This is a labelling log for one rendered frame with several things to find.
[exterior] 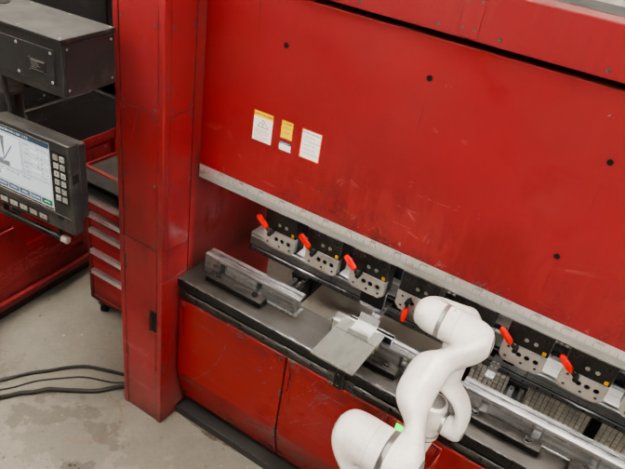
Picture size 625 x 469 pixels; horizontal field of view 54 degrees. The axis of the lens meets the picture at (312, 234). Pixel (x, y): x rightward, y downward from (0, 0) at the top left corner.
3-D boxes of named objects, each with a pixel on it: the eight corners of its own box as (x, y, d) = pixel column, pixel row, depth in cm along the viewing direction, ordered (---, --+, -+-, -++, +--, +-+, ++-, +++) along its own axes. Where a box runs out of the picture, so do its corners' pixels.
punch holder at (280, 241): (262, 242, 250) (266, 207, 241) (273, 234, 256) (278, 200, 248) (292, 257, 244) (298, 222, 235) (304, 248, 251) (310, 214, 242)
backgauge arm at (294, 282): (268, 313, 281) (271, 288, 273) (337, 254, 329) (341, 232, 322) (282, 320, 278) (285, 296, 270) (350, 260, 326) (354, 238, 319)
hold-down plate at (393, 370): (326, 345, 248) (328, 340, 246) (334, 339, 252) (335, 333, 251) (392, 381, 237) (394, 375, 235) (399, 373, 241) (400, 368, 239)
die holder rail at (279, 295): (204, 270, 279) (205, 252, 273) (212, 264, 283) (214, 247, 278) (295, 318, 259) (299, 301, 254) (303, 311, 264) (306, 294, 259)
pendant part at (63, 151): (-14, 195, 238) (-28, 109, 219) (12, 184, 247) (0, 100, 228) (74, 236, 224) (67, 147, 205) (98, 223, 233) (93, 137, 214)
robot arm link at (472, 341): (351, 466, 152) (407, 504, 146) (347, 451, 143) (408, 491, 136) (445, 315, 175) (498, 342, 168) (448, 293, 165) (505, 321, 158)
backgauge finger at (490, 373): (471, 373, 230) (474, 364, 228) (492, 338, 250) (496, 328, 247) (501, 389, 226) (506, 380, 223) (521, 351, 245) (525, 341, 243)
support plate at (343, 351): (310, 353, 226) (310, 351, 226) (344, 317, 246) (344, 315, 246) (352, 376, 220) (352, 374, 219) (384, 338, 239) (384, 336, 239)
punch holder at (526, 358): (496, 355, 212) (511, 319, 203) (503, 342, 218) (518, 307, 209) (538, 377, 206) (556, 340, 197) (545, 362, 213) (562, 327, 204)
